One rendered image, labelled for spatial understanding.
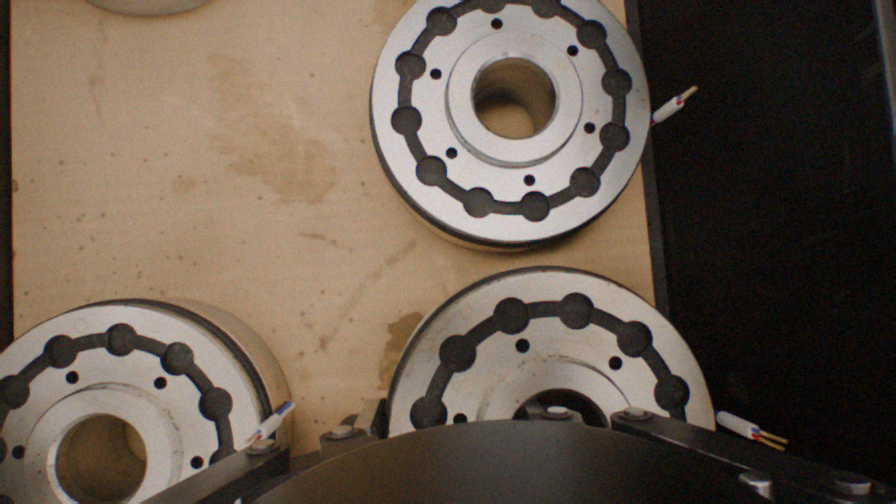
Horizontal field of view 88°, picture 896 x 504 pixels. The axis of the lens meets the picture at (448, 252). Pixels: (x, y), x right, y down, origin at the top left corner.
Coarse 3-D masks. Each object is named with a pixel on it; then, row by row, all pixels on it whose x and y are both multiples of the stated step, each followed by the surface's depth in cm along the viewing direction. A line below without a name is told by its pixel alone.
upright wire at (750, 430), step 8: (720, 416) 15; (728, 416) 14; (728, 424) 14; (736, 424) 14; (744, 424) 13; (752, 424) 13; (744, 432) 13; (752, 432) 13; (760, 432) 13; (760, 440) 13; (768, 440) 13; (784, 440) 12
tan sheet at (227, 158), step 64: (64, 0) 20; (256, 0) 20; (320, 0) 20; (384, 0) 20; (64, 64) 19; (128, 64) 19; (192, 64) 20; (256, 64) 20; (320, 64) 20; (64, 128) 19; (128, 128) 19; (192, 128) 19; (256, 128) 19; (320, 128) 20; (512, 128) 20; (64, 192) 19; (128, 192) 19; (192, 192) 19; (256, 192) 19; (320, 192) 19; (384, 192) 20; (640, 192) 20; (64, 256) 19; (128, 256) 19; (192, 256) 19; (256, 256) 19; (320, 256) 19; (384, 256) 19; (448, 256) 19; (512, 256) 20; (576, 256) 20; (640, 256) 20; (256, 320) 19; (320, 320) 19; (384, 320) 19; (320, 384) 19; (384, 384) 19
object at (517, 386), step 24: (528, 360) 14; (552, 360) 14; (576, 360) 14; (504, 384) 14; (528, 384) 14; (552, 384) 14; (576, 384) 14; (600, 384) 14; (480, 408) 14; (504, 408) 14; (600, 408) 14; (624, 408) 14
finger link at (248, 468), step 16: (256, 448) 11; (272, 448) 11; (288, 448) 11; (224, 464) 10; (240, 464) 10; (256, 464) 10; (272, 464) 11; (288, 464) 11; (192, 480) 10; (208, 480) 10; (224, 480) 10; (240, 480) 10; (256, 480) 10; (160, 496) 9; (176, 496) 9; (192, 496) 9; (208, 496) 9; (224, 496) 9; (240, 496) 10
